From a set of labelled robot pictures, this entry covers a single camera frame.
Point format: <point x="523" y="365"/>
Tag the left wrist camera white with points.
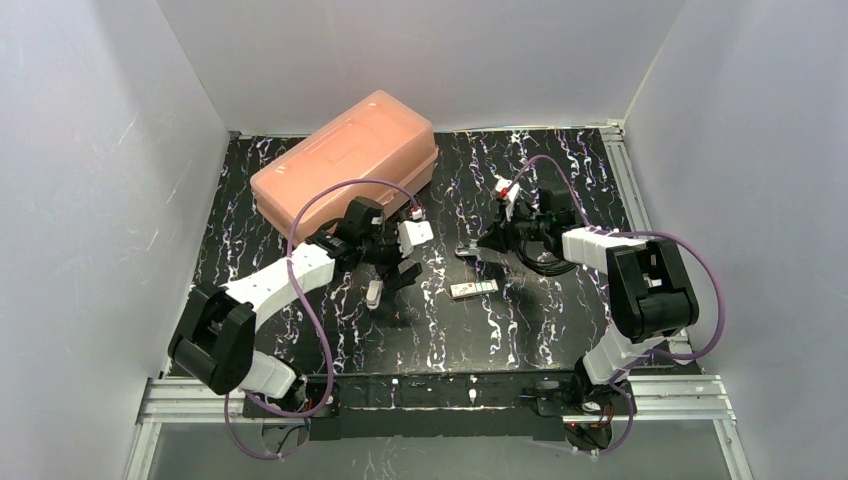
<point x="413" y="230"/>

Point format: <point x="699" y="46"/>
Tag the pink translucent plastic box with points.
<point x="377" y="138"/>

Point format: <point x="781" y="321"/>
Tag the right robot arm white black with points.
<point x="649" y="291"/>

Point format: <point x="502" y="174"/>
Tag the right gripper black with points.
<point x="497" y="237"/>

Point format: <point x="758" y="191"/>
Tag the staple tray with staples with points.
<point x="461" y="291"/>

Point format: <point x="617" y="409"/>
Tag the small white stapler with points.
<point x="373" y="294"/>

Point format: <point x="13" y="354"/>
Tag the aluminium front rail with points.
<point x="656" y="397"/>

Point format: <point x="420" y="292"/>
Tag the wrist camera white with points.
<point x="506" y="191"/>
<point x="413" y="230"/>

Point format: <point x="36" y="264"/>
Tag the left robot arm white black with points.
<point x="214" y="339"/>

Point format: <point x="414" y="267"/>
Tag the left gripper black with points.
<point x="387" y="263"/>

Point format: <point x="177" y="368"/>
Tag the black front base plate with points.
<point x="537" y="403"/>

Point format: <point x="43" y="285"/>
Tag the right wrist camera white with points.
<point x="506" y="191"/>

